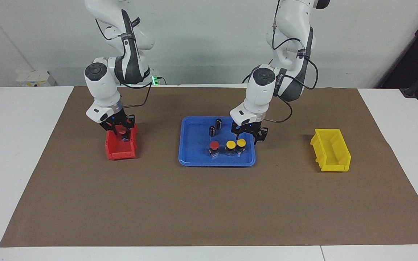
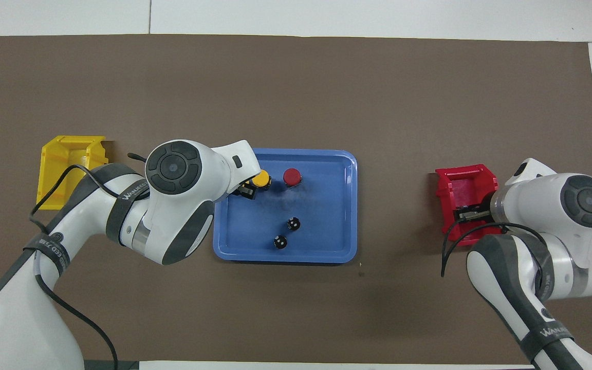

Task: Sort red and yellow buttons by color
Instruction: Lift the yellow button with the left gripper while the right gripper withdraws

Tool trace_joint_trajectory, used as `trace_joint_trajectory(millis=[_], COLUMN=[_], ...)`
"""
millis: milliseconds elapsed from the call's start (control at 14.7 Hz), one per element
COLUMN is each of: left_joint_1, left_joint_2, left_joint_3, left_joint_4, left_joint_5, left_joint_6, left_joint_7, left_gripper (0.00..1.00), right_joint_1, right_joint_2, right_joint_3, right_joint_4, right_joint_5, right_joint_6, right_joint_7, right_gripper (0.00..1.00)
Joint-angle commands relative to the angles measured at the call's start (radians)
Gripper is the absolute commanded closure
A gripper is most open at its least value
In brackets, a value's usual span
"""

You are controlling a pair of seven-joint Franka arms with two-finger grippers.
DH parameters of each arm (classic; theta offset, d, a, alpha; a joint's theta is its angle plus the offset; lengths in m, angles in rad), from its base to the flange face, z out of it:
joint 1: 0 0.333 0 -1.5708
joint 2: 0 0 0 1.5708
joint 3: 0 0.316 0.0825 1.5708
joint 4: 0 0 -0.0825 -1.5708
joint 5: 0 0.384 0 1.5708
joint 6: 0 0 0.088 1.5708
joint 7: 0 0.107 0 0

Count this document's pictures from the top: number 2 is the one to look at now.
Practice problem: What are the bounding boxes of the blue plastic tray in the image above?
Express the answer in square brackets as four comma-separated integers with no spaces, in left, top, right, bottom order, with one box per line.
[213,148,358,264]

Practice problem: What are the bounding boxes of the grey base plate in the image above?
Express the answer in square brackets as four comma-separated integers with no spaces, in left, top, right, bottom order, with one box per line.
[84,360,140,370]

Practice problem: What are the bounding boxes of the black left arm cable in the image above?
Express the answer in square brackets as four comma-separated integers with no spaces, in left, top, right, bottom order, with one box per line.
[29,152,147,370]

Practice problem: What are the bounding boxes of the red storage bin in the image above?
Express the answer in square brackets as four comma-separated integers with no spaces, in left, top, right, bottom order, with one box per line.
[435,164,507,247]

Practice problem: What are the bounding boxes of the brown table mat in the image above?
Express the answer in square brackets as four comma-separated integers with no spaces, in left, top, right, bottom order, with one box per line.
[0,34,592,366]

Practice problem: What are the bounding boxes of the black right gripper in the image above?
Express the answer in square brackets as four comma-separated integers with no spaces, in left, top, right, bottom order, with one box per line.
[453,205,496,224]

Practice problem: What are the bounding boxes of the yellow storage bin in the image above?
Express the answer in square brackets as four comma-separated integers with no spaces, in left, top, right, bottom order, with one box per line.
[36,135,109,211]

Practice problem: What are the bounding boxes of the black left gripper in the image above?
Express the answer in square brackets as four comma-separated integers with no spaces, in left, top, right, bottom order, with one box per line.
[228,181,256,201]

